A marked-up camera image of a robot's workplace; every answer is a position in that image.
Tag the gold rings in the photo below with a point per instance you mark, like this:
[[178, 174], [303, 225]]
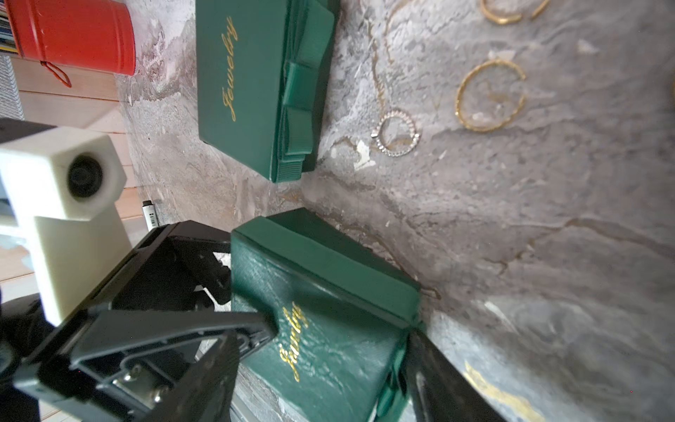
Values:
[[509, 10]]

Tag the left green jewelry box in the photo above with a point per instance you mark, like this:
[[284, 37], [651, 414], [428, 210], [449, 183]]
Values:
[[262, 75]]

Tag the red pencil cup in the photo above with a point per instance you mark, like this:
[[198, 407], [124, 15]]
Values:
[[89, 34]]

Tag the black marker pen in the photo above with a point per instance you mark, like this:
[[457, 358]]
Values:
[[150, 216]]

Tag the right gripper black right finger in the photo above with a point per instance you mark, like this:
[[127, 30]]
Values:
[[439, 392]]

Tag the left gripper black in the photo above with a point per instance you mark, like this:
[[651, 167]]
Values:
[[133, 338]]

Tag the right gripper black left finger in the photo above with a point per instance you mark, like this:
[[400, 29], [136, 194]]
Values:
[[205, 392]]

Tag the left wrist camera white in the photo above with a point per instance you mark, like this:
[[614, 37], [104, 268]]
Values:
[[62, 184]]

